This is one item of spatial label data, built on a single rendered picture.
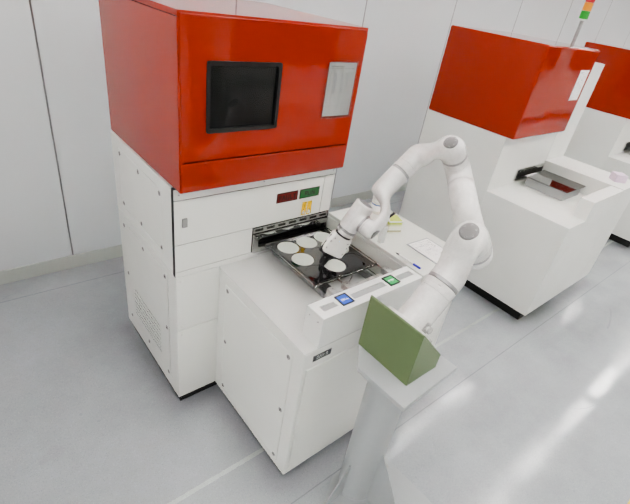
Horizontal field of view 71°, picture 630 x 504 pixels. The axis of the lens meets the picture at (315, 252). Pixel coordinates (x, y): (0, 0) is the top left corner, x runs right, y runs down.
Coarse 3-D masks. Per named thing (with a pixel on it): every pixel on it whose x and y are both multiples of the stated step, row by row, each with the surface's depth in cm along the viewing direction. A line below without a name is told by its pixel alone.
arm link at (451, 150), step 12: (420, 144) 180; (432, 144) 174; (444, 144) 165; (456, 144) 163; (408, 156) 179; (420, 156) 177; (432, 156) 171; (444, 156) 166; (456, 156) 165; (408, 168) 178
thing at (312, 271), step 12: (288, 240) 206; (300, 252) 199; (312, 252) 201; (348, 252) 205; (312, 264) 192; (348, 264) 196; (360, 264) 198; (312, 276) 184; (324, 276) 186; (336, 276) 187
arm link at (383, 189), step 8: (392, 168) 180; (400, 168) 178; (384, 176) 180; (392, 176) 178; (400, 176) 178; (376, 184) 180; (384, 184) 178; (392, 184) 178; (400, 184) 180; (376, 192) 180; (384, 192) 178; (392, 192) 180; (384, 200) 177; (384, 208) 176; (384, 216) 176; (368, 224) 176; (376, 224) 176; (384, 224) 178; (360, 232) 179; (368, 232) 176; (376, 232) 177
